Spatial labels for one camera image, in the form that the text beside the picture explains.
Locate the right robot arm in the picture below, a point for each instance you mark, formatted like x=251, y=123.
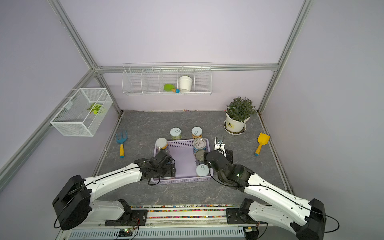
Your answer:
x=306, y=219

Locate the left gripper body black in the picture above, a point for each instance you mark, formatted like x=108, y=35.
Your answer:
x=166, y=171

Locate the yellow toy shovel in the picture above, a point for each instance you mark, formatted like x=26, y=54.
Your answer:
x=263, y=139

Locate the potted green plant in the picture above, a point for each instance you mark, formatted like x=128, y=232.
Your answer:
x=238, y=112

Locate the green toy in side basket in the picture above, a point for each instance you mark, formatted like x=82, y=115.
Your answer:
x=96, y=109

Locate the aluminium mounting rail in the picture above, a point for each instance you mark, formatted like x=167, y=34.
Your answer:
x=185, y=216

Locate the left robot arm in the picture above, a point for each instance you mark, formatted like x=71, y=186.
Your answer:
x=78, y=202

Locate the small green label can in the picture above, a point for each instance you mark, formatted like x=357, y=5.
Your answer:
x=176, y=134

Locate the white wire wall shelf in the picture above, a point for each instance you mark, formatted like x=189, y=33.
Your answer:
x=150, y=78

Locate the small white empty pot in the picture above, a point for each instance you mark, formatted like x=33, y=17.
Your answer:
x=185, y=84

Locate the dark navy tomato can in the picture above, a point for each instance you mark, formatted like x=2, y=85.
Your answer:
x=199, y=156

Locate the blue toy rake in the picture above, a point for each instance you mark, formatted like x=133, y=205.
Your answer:
x=121, y=140

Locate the small yellow label can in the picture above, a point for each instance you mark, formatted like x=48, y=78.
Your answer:
x=202, y=170

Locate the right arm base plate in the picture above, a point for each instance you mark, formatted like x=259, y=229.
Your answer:
x=235, y=216

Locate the green toy scoop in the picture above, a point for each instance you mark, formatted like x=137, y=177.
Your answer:
x=171, y=88

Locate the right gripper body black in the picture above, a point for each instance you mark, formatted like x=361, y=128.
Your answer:
x=206, y=154

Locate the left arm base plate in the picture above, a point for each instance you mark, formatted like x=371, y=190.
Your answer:
x=129, y=218

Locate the tall yellow orange can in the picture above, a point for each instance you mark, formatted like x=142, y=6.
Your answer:
x=161, y=144

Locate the white wire side basket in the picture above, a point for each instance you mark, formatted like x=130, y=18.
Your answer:
x=73, y=119

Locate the lavender plastic basket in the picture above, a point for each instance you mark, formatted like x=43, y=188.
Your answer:
x=183, y=155

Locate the blue orange soup can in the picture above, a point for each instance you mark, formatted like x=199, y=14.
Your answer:
x=199, y=144

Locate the small orange label can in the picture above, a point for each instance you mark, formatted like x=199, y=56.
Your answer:
x=197, y=132

